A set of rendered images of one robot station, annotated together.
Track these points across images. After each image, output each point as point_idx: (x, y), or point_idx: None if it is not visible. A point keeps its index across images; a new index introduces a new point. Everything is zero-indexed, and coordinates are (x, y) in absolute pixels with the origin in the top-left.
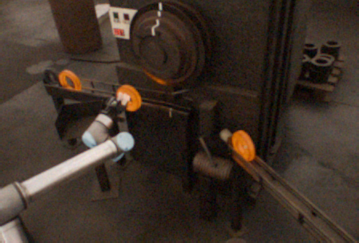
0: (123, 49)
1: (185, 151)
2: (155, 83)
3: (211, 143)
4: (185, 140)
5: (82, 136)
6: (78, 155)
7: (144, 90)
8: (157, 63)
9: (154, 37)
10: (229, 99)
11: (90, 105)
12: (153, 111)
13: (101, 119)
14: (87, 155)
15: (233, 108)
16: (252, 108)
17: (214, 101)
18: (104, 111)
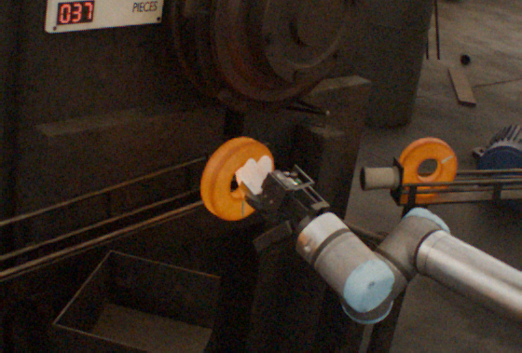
0: (59, 74)
1: (268, 291)
2: (177, 140)
3: (279, 246)
4: (276, 258)
5: (372, 279)
6: (498, 266)
7: (144, 179)
8: (317, 41)
9: None
10: (334, 107)
11: (94, 288)
12: (212, 217)
13: (341, 224)
14: (496, 259)
15: (336, 125)
16: (364, 109)
17: (318, 121)
18: (321, 205)
